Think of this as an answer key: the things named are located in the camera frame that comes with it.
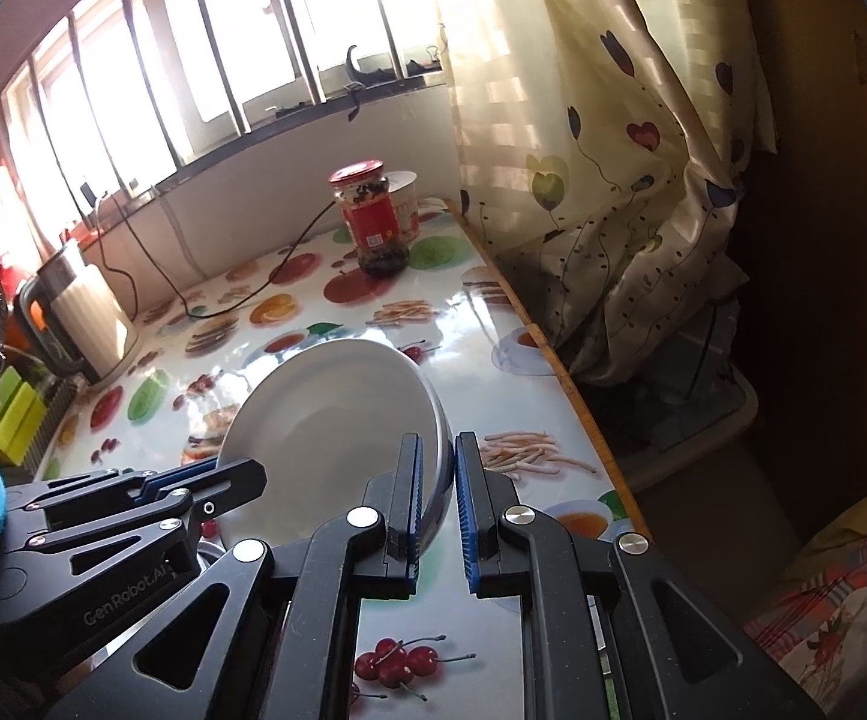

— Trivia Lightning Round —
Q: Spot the beige plate with brown patch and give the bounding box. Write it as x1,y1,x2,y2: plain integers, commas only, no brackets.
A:
215,337,442,557

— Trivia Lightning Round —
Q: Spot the black power cable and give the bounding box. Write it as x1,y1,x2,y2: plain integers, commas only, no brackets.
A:
92,195,337,317

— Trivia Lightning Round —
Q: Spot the cream curtain with heart print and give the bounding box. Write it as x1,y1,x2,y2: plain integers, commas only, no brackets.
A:
437,0,775,383

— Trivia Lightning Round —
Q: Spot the cream and black electric kettle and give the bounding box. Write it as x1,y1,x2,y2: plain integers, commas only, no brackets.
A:
34,240,142,385

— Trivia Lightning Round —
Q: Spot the black hook on windowsill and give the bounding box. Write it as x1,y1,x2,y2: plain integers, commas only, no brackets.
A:
341,45,380,122

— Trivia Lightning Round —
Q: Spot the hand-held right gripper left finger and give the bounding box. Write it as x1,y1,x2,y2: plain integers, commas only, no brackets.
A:
43,433,425,720

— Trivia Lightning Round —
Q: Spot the red and white noodle cup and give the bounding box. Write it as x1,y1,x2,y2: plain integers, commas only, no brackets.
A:
386,170,424,241

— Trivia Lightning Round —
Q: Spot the printed blanket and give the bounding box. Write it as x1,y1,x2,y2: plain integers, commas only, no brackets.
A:
744,476,867,720

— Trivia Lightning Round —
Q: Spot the steel bowl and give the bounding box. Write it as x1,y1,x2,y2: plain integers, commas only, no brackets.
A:
194,517,233,578

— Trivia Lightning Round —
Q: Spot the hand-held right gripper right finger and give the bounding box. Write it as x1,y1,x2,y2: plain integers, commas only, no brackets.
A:
454,431,830,720

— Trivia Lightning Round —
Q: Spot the fruit printed tablecloth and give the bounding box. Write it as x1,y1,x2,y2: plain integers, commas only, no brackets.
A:
43,195,648,720

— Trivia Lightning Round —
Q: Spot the brown wooden wardrobe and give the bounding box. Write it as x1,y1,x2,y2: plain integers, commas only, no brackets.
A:
733,0,867,541

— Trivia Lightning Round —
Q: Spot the grey zigzag striped tray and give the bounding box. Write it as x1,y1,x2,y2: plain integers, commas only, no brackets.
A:
28,381,78,470

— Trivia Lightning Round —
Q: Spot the barred window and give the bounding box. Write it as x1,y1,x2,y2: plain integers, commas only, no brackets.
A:
0,0,449,211

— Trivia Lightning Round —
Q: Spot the clear plastic storage bin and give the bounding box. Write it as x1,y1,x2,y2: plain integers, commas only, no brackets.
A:
590,300,760,492

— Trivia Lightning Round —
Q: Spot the glass jar with red lid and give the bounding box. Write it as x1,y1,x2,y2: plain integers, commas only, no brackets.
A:
328,160,412,280

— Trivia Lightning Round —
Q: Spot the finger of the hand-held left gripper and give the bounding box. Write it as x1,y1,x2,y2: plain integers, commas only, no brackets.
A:
20,491,208,578
24,456,269,517

